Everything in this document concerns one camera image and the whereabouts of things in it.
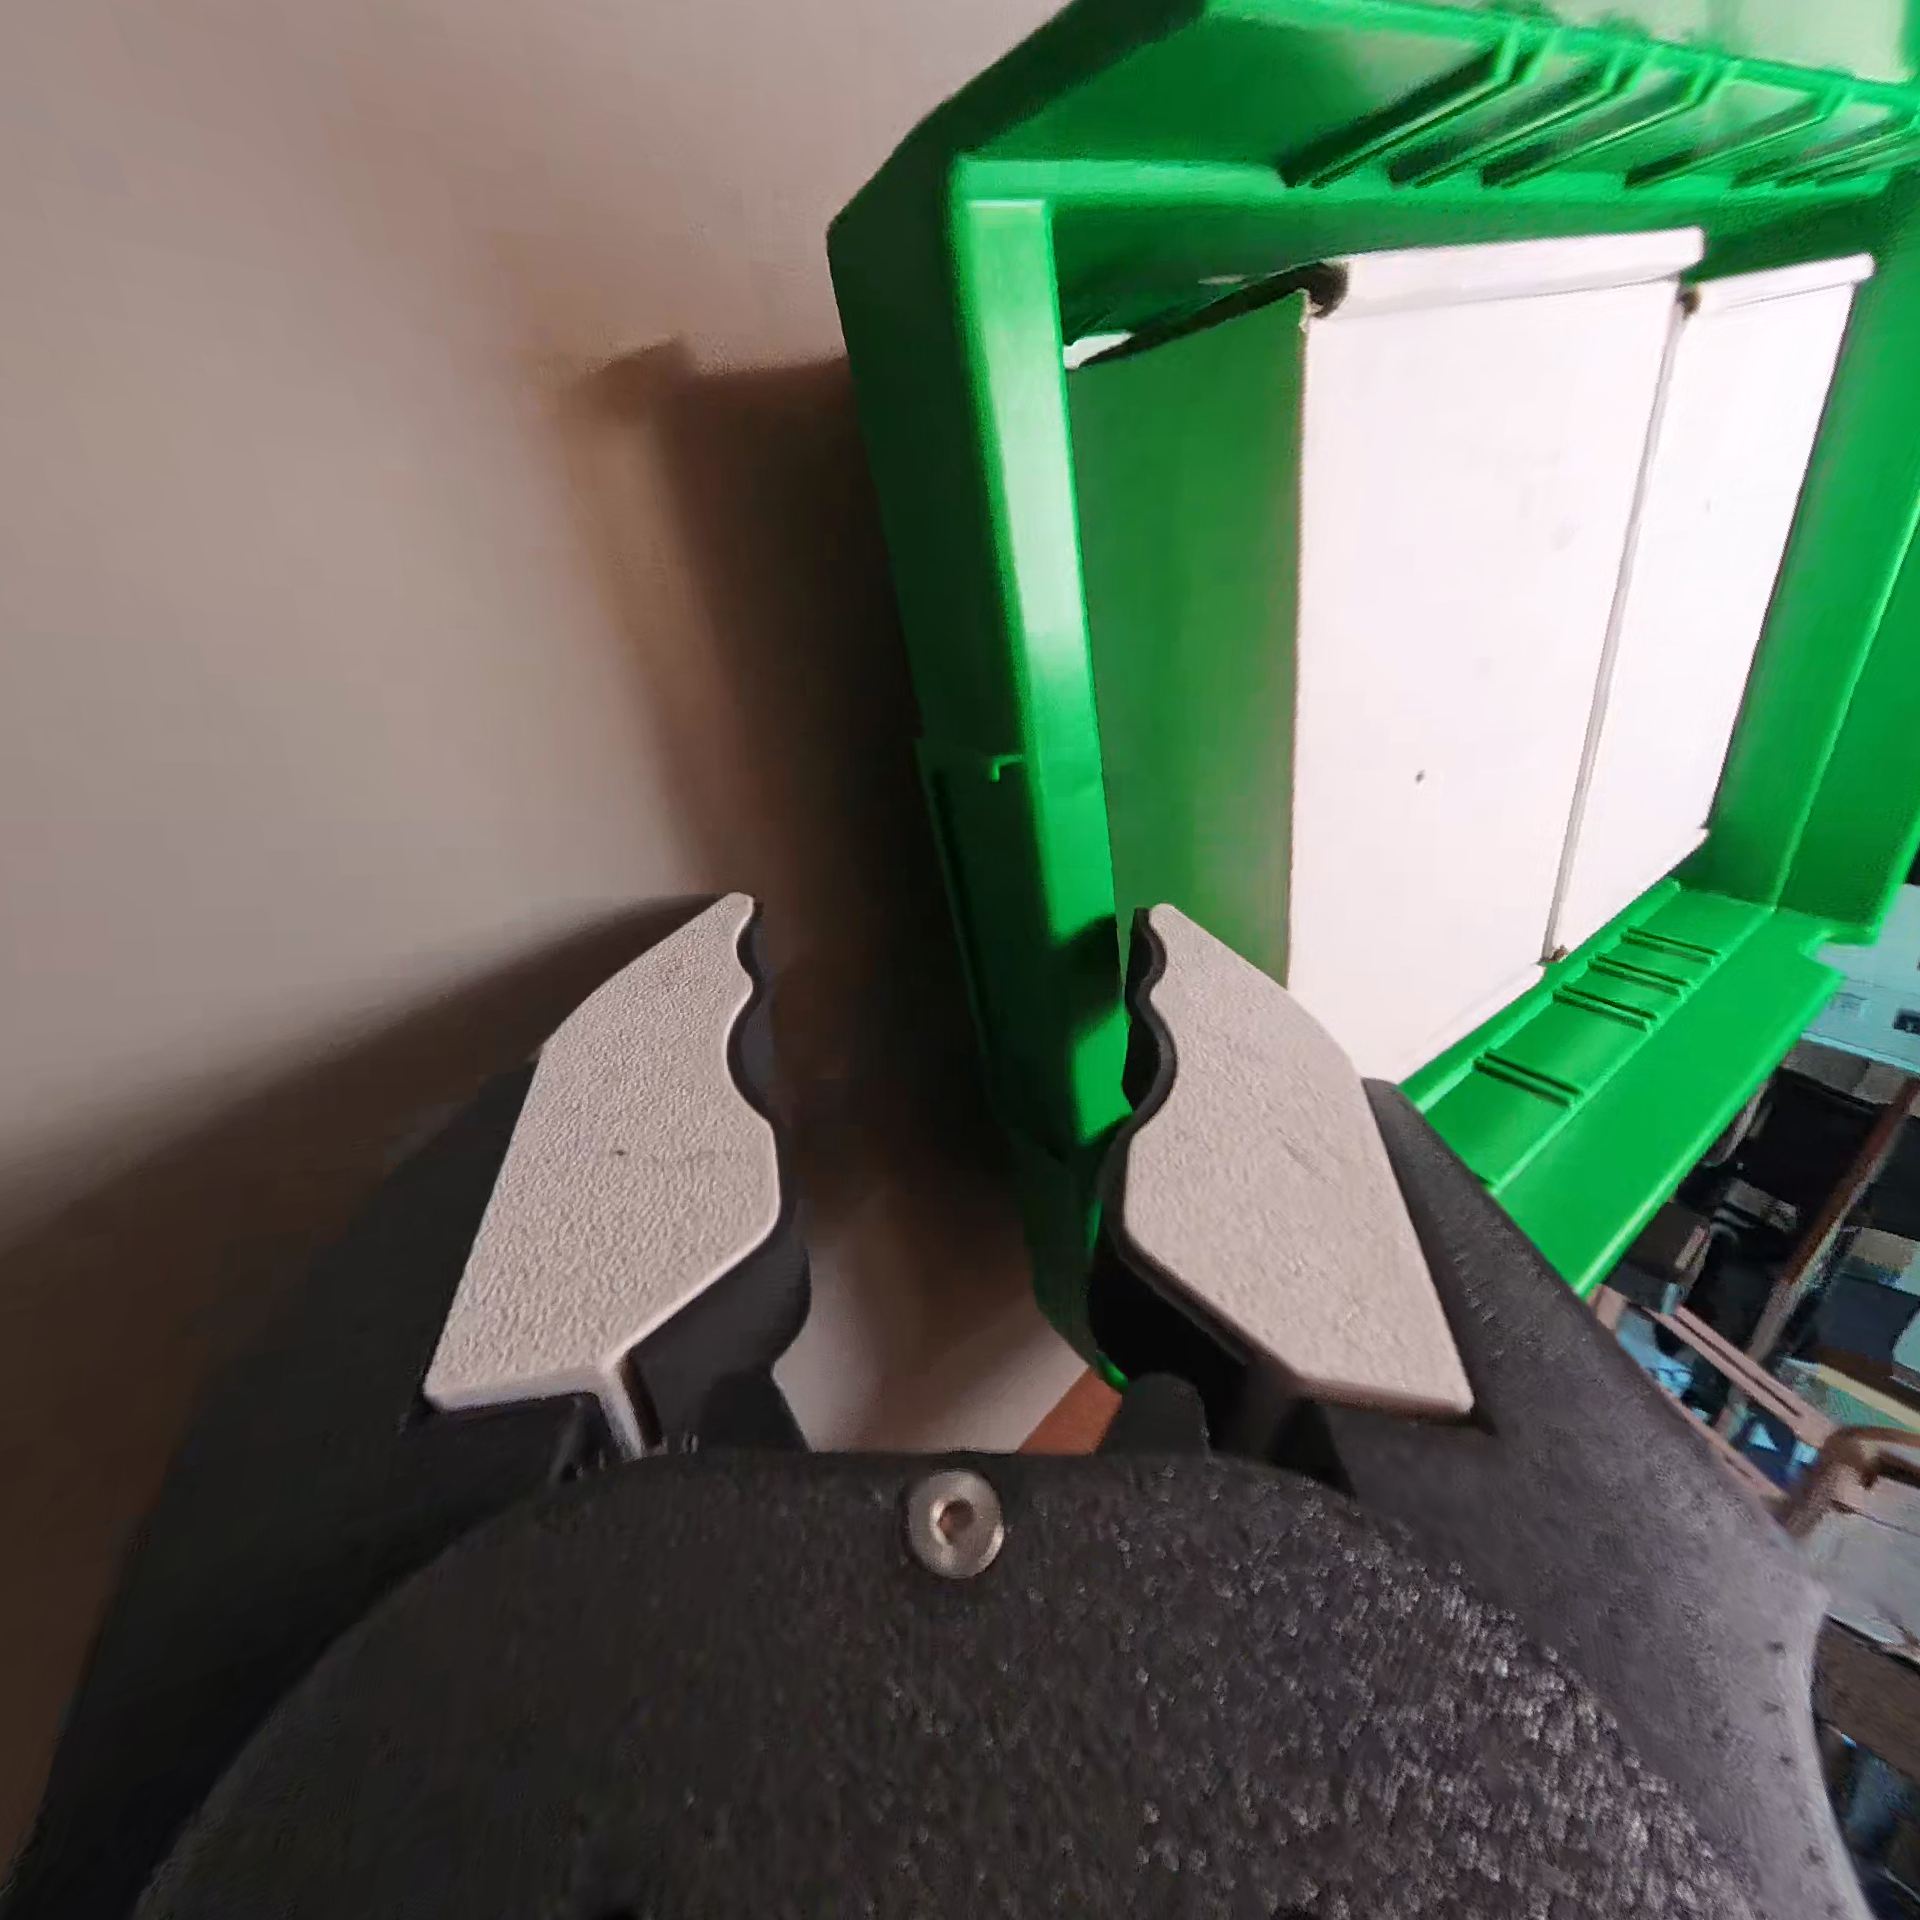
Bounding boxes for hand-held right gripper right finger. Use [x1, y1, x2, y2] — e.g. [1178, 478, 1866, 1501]
[1090, 902, 1475, 1454]

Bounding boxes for grey desk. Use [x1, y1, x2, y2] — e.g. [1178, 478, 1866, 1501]
[0, 0, 1143, 1906]

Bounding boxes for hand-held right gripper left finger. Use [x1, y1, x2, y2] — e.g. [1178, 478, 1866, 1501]
[424, 890, 812, 1454]

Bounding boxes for green plastic bin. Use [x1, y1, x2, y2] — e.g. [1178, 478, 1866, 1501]
[828, 0, 1920, 1389]

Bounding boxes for white cardboard mailer box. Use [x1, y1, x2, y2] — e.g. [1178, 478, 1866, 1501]
[1290, 224, 1708, 1085]
[1546, 250, 1878, 962]

